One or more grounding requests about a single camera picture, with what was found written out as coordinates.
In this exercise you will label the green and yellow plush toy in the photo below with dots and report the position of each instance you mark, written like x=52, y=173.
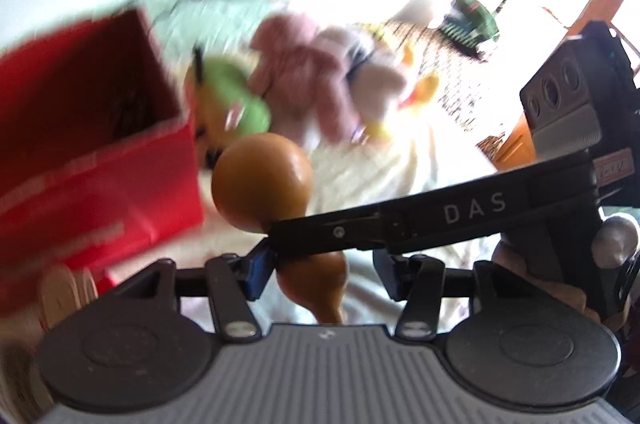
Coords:
x=230, y=97

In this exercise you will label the red cardboard box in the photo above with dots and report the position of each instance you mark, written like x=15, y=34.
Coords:
x=75, y=184

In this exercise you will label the pink plush toy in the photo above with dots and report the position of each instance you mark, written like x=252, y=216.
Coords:
x=300, y=64

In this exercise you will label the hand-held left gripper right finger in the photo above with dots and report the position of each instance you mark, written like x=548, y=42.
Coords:
x=387, y=276

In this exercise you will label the brown gourd toy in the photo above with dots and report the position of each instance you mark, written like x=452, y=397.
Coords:
x=260, y=179

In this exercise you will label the white duck plush toy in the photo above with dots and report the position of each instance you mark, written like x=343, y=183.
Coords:
x=375, y=79

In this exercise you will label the beige wooden toy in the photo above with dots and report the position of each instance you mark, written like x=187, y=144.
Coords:
x=67, y=299

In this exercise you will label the dark patterned mat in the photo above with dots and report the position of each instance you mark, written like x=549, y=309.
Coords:
x=460, y=79

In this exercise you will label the orange wooden furniture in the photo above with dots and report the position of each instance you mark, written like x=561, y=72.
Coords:
x=515, y=144

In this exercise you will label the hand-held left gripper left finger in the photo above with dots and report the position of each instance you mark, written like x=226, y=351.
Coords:
x=256, y=276

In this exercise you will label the person's right hand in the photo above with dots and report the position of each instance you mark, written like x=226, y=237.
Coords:
x=540, y=291

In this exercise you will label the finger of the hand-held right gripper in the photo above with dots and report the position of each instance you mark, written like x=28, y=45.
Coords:
x=325, y=231

